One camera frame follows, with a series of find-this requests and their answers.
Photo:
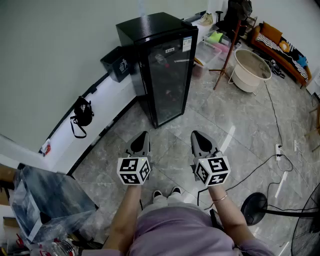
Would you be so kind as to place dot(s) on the orange cushion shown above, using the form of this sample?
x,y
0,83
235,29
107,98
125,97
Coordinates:
x,y
271,32

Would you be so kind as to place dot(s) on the flower-shaped cushion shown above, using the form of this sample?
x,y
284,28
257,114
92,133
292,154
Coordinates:
x,y
284,46

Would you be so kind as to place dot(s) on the brown cardboard box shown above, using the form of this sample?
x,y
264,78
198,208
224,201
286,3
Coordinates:
x,y
5,180

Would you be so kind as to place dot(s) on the black standing fan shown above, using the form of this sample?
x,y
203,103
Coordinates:
x,y
253,208

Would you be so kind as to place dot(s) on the white water dispenser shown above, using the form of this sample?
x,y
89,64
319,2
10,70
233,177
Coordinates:
x,y
315,82

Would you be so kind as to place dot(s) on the pack of clear water bottles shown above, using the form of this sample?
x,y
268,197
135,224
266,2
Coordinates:
x,y
57,248

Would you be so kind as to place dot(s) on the person's black shoe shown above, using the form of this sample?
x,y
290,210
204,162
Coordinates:
x,y
157,193
176,190

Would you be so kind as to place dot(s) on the dark grey trash bin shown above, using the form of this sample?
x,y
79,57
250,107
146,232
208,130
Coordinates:
x,y
117,65

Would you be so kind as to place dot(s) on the round white tub table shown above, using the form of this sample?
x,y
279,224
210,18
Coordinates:
x,y
250,70

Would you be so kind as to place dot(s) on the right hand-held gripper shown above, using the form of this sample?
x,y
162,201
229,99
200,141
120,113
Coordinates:
x,y
215,170

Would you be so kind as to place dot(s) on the dark clothes on rack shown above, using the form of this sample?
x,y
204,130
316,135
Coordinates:
x,y
237,12

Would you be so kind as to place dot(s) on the slim white power strip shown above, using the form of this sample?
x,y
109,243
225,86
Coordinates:
x,y
295,145

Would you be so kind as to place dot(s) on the pink cloth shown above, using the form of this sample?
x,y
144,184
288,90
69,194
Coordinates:
x,y
221,47

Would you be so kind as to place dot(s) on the person's right forearm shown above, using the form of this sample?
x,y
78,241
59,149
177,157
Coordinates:
x,y
232,220

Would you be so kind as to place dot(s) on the black wall junction box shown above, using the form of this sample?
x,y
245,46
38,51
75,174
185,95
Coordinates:
x,y
93,89

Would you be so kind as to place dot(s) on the black office chair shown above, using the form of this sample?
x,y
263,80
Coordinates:
x,y
221,25

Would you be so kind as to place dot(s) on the person's left forearm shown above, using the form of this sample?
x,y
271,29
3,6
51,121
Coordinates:
x,y
122,217

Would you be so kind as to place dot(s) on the person's left black shoe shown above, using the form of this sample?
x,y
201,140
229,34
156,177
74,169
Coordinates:
x,y
157,193

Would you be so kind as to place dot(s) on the wide white power strip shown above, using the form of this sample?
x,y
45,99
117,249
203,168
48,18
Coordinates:
x,y
278,151

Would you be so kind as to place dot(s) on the person's lilac shirt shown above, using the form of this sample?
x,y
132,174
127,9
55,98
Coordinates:
x,y
180,232

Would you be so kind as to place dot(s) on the black shoulder bag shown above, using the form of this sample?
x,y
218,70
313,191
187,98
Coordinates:
x,y
83,115

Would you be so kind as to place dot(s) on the black glass-door mini fridge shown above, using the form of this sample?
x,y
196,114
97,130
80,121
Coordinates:
x,y
150,27

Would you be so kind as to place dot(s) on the red and white packet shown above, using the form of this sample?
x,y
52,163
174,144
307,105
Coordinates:
x,y
46,147

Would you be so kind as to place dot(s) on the beige fabric bag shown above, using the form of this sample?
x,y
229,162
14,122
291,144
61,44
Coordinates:
x,y
206,19

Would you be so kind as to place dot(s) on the blue star cushion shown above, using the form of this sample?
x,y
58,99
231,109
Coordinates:
x,y
302,61

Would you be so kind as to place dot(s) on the black plastic-wrapped table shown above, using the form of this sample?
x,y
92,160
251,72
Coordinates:
x,y
55,197

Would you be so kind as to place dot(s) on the person's light grey trousers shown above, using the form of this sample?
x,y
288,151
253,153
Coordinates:
x,y
166,201

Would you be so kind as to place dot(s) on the black and white striped blanket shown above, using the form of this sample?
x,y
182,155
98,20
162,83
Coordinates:
x,y
268,43

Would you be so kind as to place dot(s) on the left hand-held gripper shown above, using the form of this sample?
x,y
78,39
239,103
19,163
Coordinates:
x,y
135,170

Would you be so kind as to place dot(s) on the neon green cloth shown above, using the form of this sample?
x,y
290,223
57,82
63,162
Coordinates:
x,y
215,37

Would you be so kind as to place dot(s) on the wooden coat rack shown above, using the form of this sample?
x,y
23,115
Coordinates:
x,y
228,55

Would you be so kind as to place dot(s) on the person's right black shoe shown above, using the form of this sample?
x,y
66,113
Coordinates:
x,y
176,190

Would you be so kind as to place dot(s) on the clear plastic storage bin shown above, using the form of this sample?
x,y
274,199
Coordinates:
x,y
207,53
230,41

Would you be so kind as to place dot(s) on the orange sofa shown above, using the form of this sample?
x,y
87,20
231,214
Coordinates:
x,y
257,40

